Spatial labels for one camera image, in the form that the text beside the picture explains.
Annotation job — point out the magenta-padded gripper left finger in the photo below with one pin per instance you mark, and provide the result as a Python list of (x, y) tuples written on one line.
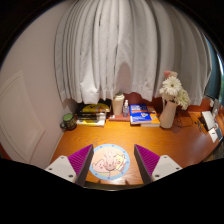
[(63, 168)]

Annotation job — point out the yellow-cover book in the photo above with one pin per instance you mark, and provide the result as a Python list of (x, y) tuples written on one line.
[(95, 108)]

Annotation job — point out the white device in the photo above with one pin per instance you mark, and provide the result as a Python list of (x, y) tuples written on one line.
[(208, 120)]

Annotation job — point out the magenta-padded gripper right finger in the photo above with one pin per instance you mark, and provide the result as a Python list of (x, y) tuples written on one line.
[(163, 166)]

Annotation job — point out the red-brown book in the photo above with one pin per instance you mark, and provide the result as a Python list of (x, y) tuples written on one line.
[(116, 117)]

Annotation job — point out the black book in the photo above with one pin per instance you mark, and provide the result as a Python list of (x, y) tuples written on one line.
[(88, 114), (88, 118)]

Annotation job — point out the cream tumbler cup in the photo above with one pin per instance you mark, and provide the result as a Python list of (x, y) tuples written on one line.
[(118, 105)]

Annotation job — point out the clear spray bottle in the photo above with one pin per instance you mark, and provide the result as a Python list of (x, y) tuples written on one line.
[(125, 110)]

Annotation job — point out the white and yellow book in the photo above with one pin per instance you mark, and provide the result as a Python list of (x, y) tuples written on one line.
[(90, 122)]

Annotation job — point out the white ceramic jug vase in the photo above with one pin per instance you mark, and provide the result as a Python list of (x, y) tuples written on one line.
[(167, 116)]

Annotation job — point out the white and pink flower bunch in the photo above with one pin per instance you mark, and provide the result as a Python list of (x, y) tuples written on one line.
[(171, 86)]

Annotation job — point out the white curtain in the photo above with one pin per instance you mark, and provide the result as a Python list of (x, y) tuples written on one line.
[(126, 50)]

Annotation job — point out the white paper sheet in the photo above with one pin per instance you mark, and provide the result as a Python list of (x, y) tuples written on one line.
[(215, 134)]

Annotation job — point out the green mug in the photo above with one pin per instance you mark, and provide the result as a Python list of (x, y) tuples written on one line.
[(69, 121)]

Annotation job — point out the blue book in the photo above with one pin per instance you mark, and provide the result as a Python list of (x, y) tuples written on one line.
[(139, 115)]

